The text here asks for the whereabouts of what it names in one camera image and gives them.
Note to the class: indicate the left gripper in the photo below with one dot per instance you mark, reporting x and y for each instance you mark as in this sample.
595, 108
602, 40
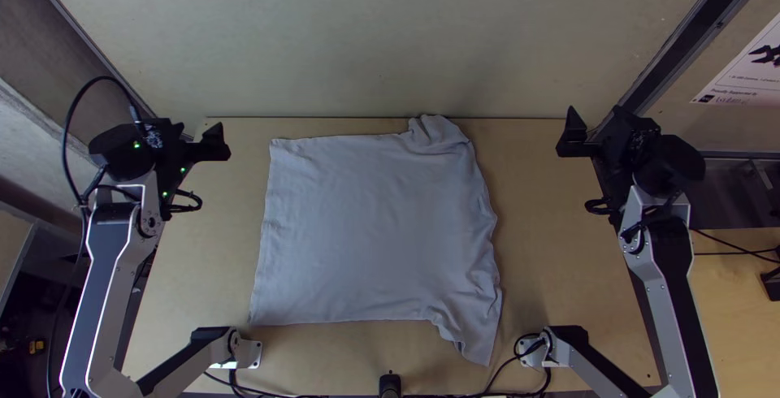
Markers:
173, 142

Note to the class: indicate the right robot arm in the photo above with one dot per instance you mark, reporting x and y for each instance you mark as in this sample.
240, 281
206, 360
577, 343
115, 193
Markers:
655, 264

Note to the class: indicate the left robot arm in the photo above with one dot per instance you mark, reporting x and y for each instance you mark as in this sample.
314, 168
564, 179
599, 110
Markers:
113, 252

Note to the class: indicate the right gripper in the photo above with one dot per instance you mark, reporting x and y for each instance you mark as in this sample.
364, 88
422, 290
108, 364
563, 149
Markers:
615, 139

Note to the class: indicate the grey t-shirt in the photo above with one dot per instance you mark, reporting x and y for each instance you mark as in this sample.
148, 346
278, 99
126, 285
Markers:
378, 227

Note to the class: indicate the white paper poster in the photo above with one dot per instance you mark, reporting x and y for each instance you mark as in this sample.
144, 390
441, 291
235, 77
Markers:
746, 69

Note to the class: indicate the wooden side desk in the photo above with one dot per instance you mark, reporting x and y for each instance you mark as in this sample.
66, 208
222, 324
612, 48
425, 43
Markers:
740, 331

